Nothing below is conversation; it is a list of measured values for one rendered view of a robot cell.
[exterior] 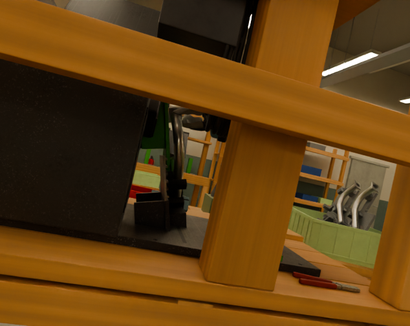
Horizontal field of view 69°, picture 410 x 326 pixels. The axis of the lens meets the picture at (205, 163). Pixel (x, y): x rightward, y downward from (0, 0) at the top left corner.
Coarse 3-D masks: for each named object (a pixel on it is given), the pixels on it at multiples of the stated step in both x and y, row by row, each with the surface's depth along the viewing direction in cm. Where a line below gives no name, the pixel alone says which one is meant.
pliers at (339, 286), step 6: (294, 276) 71; (300, 276) 71; (306, 276) 71; (312, 276) 71; (300, 282) 67; (306, 282) 67; (312, 282) 67; (318, 282) 68; (324, 282) 68; (330, 282) 71; (336, 282) 71; (342, 288) 69; (348, 288) 70; (354, 288) 70
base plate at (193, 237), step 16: (128, 208) 97; (0, 224) 61; (16, 224) 61; (32, 224) 62; (128, 224) 77; (192, 224) 95; (96, 240) 65; (112, 240) 65; (128, 240) 66; (144, 240) 67; (160, 240) 69; (176, 240) 72; (192, 240) 76; (192, 256) 69; (288, 256) 82; (304, 272) 75; (320, 272) 76
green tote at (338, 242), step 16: (304, 208) 204; (288, 224) 186; (304, 224) 156; (320, 224) 144; (336, 224) 144; (304, 240) 151; (320, 240) 144; (336, 240) 144; (352, 240) 143; (368, 240) 143; (336, 256) 143; (352, 256) 143; (368, 256) 143
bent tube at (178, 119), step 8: (176, 120) 84; (176, 128) 82; (176, 136) 81; (176, 144) 81; (176, 152) 81; (184, 152) 82; (176, 160) 82; (184, 160) 83; (176, 168) 83; (176, 176) 85; (176, 192) 92
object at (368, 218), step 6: (366, 198) 159; (372, 198) 157; (366, 204) 159; (366, 210) 157; (366, 216) 153; (372, 216) 147; (360, 222) 155; (366, 222) 150; (372, 222) 147; (366, 228) 147
